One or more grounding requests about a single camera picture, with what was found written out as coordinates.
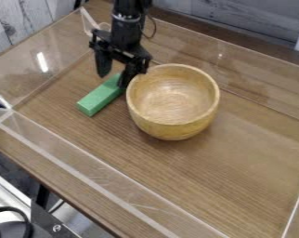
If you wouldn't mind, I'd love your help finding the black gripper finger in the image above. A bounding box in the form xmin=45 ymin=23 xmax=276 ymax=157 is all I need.
xmin=117 ymin=60 xmax=145 ymax=89
xmin=96 ymin=50 xmax=113 ymax=77

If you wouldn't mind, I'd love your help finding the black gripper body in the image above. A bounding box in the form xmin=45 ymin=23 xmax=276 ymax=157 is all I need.
xmin=89 ymin=14 xmax=152 ymax=72

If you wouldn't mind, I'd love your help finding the green rectangular block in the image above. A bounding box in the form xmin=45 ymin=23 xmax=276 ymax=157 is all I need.
xmin=77 ymin=73 xmax=124 ymax=117

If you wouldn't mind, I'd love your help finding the brown wooden bowl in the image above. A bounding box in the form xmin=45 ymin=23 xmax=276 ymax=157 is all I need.
xmin=127 ymin=63 xmax=220 ymax=140

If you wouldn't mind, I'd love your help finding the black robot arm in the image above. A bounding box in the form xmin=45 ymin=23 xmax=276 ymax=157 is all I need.
xmin=89 ymin=0 xmax=152 ymax=88

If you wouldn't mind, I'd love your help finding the black table leg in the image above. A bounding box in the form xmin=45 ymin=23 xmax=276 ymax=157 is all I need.
xmin=36 ymin=185 xmax=50 ymax=209

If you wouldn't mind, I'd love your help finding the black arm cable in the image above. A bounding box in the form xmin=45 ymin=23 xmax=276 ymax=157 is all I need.
xmin=139 ymin=13 xmax=159 ymax=41

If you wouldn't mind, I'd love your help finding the clear acrylic corner bracket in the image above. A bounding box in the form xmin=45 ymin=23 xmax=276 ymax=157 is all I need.
xmin=79 ymin=7 xmax=112 ymax=37

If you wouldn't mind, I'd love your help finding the clear acrylic barrier wall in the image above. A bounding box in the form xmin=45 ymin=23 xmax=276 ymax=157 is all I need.
xmin=0 ymin=12 xmax=299 ymax=238

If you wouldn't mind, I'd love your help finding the black cable loop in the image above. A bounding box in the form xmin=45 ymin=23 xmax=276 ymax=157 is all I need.
xmin=0 ymin=205 xmax=34 ymax=238

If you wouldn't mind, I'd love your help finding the black metal base plate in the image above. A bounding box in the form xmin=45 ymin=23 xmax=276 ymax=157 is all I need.
xmin=30 ymin=203 xmax=81 ymax=238

